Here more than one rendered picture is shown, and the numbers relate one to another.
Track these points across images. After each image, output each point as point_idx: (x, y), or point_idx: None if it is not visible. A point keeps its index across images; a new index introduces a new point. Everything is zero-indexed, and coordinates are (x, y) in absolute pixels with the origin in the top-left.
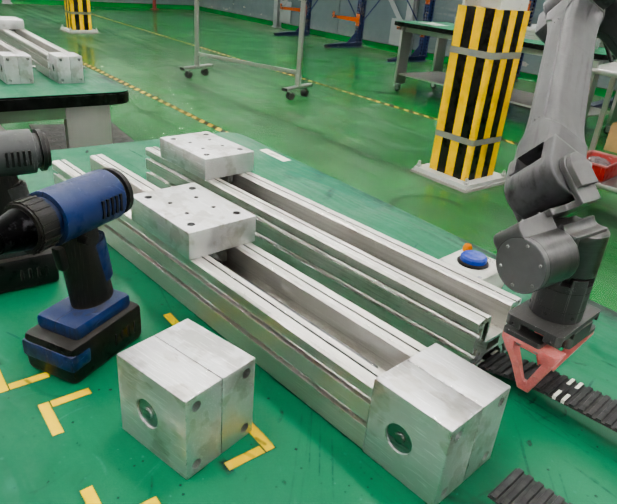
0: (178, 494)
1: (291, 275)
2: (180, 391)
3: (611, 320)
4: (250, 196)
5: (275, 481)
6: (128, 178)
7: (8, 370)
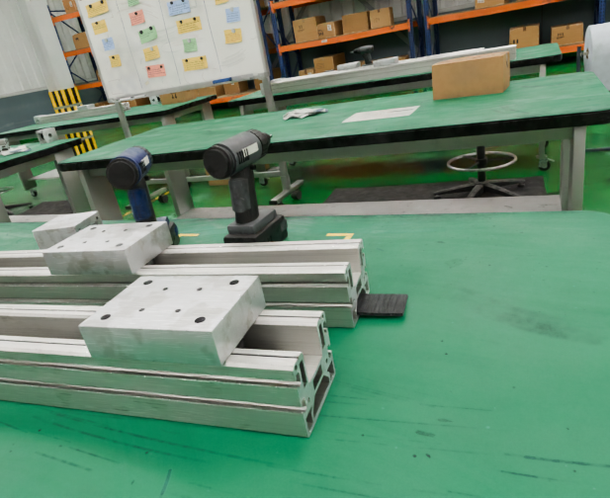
0: None
1: (14, 269)
2: (62, 215)
3: None
4: (74, 311)
5: None
6: (242, 264)
7: (188, 237)
